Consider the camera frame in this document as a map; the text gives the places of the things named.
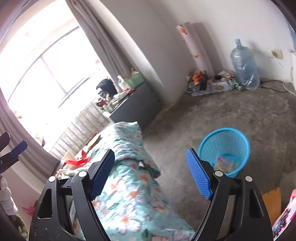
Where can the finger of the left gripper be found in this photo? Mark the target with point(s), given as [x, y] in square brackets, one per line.
[4, 140]
[10, 158]

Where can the black bag on balcony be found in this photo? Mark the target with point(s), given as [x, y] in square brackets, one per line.
[106, 86]

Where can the dark grey cabinet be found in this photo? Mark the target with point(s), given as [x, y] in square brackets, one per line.
[141, 106]

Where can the large clear water jug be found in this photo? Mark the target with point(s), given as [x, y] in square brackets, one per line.
[243, 61]

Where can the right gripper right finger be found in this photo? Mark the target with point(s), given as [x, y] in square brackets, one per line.
[215, 187]

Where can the rolled pink wallpaper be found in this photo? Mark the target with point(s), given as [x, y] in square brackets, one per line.
[196, 48]

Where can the floral turquoise quilt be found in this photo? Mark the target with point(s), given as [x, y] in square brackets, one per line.
[132, 205]

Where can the wall power socket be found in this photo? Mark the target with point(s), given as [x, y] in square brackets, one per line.
[278, 54]

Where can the metal balcony railing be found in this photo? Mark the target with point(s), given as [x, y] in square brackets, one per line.
[79, 131]

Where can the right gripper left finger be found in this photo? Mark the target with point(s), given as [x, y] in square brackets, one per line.
[86, 185]

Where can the grey curtain right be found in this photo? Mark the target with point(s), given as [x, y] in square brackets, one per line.
[93, 18]

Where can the green plastic basket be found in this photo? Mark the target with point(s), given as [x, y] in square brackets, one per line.
[135, 81]

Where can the flat printed carton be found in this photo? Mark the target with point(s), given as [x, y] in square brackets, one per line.
[199, 83]

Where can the blue plastic waste basket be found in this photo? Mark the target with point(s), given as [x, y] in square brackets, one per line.
[227, 149]

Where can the wooden board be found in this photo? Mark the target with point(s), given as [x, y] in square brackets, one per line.
[272, 201]

